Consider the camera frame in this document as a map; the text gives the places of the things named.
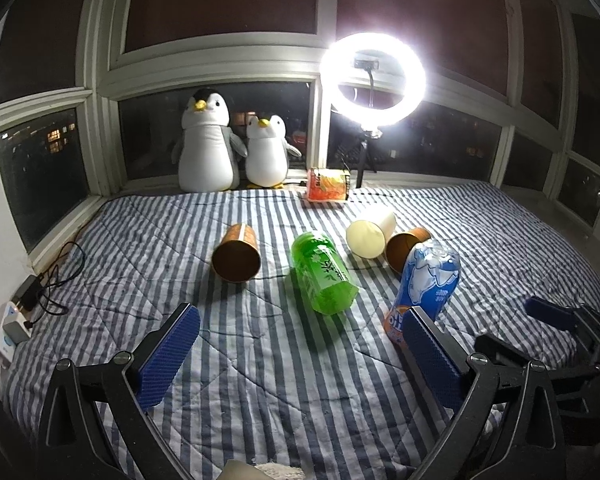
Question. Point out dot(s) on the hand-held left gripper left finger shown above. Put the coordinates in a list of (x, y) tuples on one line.
[(170, 355)]

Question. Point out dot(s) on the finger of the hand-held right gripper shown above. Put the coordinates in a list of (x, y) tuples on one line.
[(520, 352), (550, 311)]

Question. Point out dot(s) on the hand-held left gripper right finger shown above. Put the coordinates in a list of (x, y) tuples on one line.
[(432, 355)]

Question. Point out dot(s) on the brown paper cup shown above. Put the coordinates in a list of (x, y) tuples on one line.
[(236, 260), (399, 252)]

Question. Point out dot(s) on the white paper cup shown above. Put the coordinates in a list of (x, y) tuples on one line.
[(366, 237)]

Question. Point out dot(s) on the blue and orange plastic bottle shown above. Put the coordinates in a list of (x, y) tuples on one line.
[(430, 280)]

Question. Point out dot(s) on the striped blanket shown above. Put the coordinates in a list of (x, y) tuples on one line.
[(280, 385)]

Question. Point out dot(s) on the green plastic bottle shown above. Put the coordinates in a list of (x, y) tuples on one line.
[(325, 272)]

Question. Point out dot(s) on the grey power adapter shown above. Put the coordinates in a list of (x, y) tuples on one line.
[(17, 332)]

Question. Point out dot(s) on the black charger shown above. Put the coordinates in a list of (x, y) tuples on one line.
[(28, 291)]

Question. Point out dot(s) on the white power strip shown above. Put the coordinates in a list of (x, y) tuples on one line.
[(0, 345)]

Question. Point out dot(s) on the orange snack packet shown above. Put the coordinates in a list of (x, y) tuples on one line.
[(326, 186)]

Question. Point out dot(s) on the black tripod stand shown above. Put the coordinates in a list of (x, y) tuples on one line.
[(364, 160)]

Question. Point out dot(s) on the large penguin plush toy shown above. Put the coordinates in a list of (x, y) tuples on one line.
[(207, 150)]

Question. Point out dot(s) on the small penguin plush toy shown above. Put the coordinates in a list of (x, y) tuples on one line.
[(266, 155)]

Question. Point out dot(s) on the phone holder clip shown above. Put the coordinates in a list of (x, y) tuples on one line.
[(366, 64)]

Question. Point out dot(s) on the white window frame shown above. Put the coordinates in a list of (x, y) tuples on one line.
[(100, 110)]

